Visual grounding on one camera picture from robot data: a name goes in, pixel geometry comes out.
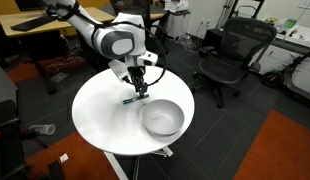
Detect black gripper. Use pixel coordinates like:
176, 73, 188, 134
127, 65, 150, 100

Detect teal marker pen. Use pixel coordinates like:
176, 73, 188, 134
122, 93, 150, 105

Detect white bowl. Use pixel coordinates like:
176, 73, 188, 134
140, 98, 186, 137

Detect white cabinet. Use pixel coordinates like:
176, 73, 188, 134
164, 10, 191, 39

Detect wooden desk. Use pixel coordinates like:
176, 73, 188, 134
148, 12, 166, 21
0, 6, 116, 94

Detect white table base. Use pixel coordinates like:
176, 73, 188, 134
103, 146, 174, 180

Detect grey floor plate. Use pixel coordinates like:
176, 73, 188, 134
49, 71, 70, 84

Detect black box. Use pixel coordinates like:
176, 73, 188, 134
204, 28, 229, 54

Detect black mesh office chair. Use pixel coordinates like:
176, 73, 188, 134
191, 16, 279, 109

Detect white printer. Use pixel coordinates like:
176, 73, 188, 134
163, 0, 189, 14

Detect small white paper tag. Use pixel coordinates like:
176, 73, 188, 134
58, 152, 70, 164

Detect clear plastic bottle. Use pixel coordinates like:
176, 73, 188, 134
28, 123, 57, 136

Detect black stand leg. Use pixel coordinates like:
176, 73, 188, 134
46, 159, 67, 180

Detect black keyboard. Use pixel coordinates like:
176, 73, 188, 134
9, 14, 59, 33

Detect grey cabinet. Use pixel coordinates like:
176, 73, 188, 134
0, 61, 19, 108

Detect black monitor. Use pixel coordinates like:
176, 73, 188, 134
14, 0, 46, 11

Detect black kick scooter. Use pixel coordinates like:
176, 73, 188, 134
259, 49, 310, 104

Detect green small item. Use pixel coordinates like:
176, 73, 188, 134
283, 18, 299, 29

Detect white desk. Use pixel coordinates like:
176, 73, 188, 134
251, 18, 310, 94

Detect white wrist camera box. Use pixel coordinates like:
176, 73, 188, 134
108, 59, 130, 84

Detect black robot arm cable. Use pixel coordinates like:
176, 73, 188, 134
94, 19, 168, 88

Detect white floor cables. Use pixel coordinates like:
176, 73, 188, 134
44, 55, 87, 75

